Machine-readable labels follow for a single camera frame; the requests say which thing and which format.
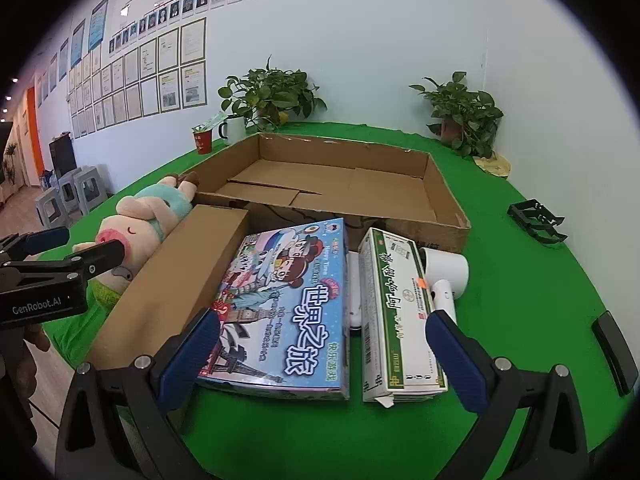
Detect green tablecloth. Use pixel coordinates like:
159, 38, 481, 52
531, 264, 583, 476
38, 120, 637, 480

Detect framed certificate upper right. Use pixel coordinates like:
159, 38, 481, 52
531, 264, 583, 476
180, 18, 206, 64

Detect white device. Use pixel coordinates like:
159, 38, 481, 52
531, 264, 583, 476
347, 252, 362, 332

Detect framed certificate lower right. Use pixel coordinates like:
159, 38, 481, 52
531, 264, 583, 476
180, 61, 207, 108

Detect white handheld fan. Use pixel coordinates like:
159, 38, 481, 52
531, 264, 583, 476
420, 247, 470, 323

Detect large cardboard box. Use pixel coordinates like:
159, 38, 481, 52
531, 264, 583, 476
194, 133, 471, 252

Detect right potted green plant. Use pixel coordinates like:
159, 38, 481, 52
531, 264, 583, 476
409, 70, 503, 158

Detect green white medicine box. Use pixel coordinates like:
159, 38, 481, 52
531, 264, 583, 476
358, 228, 448, 408

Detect red paper cup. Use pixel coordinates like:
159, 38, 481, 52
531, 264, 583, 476
191, 112, 228, 155

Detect pink pig plush toy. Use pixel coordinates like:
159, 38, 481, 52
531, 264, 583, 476
73, 171, 200, 295

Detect black flat bar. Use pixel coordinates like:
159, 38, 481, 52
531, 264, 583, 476
591, 310, 639, 396

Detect white enamel mug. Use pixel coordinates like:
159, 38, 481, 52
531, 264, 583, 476
218, 115, 246, 146

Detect long narrow cardboard tray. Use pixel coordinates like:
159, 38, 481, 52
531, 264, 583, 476
86, 205, 250, 370

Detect framed certificate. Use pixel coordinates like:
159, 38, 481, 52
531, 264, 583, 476
180, 18, 206, 64
180, 61, 207, 108

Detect yellow dried leaf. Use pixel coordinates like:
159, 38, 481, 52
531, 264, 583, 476
473, 152, 512, 179

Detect blue board game box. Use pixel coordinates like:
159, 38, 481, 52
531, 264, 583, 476
198, 219, 349, 400

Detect potted green plant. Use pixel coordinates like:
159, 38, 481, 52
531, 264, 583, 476
218, 60, 326, 131
409, 70, 503, 158

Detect person's left hand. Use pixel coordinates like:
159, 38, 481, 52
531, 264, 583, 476
1, 324, 51, 424

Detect left potted green plant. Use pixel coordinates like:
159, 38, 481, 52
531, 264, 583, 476
218, 60, 326, 131

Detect grey plastic stool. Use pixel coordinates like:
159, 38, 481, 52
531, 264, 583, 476
35, 188, 70, 229
73, 166, 107, 216

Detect black plastic bracket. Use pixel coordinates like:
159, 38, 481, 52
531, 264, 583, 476
506, 200, 567, 246

